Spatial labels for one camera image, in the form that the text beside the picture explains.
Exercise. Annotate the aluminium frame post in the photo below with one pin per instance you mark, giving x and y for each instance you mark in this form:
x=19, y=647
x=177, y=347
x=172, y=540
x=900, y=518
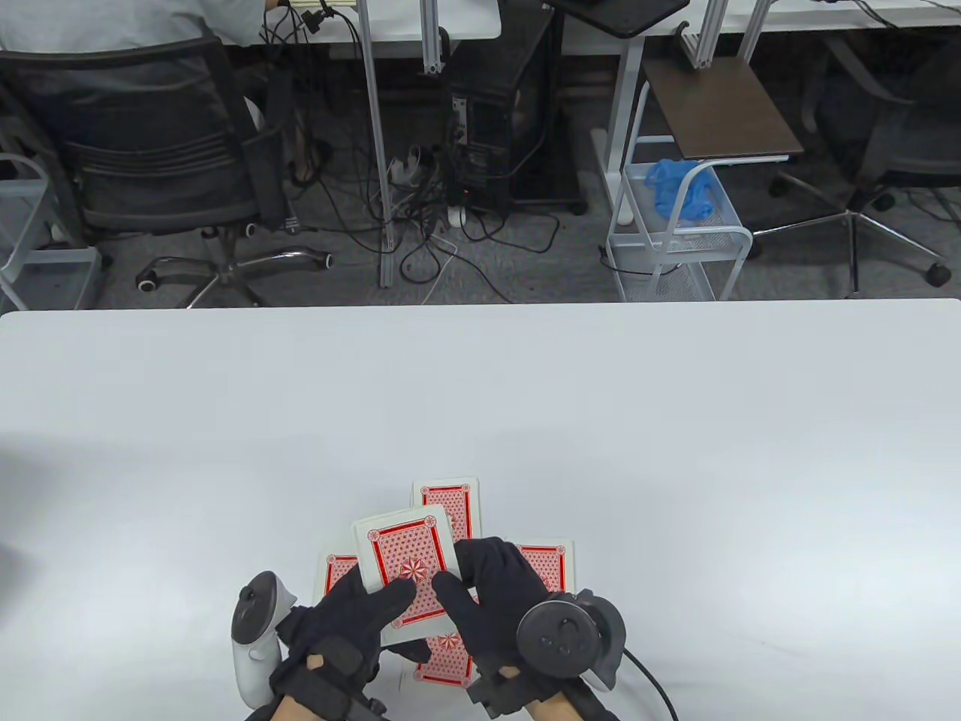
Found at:
x=432, y=37
x=706, y=37
x=754, y=30
x=373, y=150

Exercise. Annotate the person's right hand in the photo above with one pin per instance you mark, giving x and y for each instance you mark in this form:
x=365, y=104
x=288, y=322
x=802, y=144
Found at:
x=488, y=601

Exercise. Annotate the white metal trolley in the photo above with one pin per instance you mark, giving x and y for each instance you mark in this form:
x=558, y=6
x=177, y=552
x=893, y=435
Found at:
x=56, y=257

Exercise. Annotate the black computer tower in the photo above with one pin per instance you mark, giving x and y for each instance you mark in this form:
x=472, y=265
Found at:
x=488, y=98

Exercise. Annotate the person's left forearm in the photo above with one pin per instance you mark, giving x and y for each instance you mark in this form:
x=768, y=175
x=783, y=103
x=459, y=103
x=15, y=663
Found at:
x=296, y=712

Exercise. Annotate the dark grey office chair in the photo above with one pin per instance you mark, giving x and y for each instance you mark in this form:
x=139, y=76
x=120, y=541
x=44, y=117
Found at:
x=901, y=158

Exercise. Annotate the deck of red-backed cards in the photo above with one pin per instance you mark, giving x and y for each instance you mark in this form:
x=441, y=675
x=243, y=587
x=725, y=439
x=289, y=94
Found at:
x=402, y=544

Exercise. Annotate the beige power strip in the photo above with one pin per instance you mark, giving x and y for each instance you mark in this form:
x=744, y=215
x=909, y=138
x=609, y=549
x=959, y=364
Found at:
x=323, y=4

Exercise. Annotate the white power adapter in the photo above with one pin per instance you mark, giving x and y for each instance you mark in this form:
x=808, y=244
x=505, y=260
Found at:
x=457, y=216

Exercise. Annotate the person's right forearm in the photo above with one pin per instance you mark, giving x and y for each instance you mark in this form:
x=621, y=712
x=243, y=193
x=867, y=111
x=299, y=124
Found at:
x=552, y=710

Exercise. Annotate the pile of dealt red cards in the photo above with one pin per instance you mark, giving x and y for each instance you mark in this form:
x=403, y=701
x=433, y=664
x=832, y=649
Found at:
x=463, y=507
x=447, y=661
x=554, y=567
x=334, y=574

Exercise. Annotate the black mesh office chair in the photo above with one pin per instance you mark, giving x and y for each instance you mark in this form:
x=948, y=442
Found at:
x=150, y=173

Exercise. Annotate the brown wooden side table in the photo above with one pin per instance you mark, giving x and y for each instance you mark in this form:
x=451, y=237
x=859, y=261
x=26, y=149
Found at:
x=713, y=113

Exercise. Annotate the crumpled blue gloves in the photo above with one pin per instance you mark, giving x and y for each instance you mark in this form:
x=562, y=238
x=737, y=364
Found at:
x=679, y=188

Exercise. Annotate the white floor power strip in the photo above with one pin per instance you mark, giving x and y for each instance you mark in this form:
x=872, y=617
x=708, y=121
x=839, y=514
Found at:
x=409, y=171

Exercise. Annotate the person's left hand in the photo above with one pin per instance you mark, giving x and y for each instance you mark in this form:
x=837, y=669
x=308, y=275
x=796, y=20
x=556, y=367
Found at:
x=330, y=638

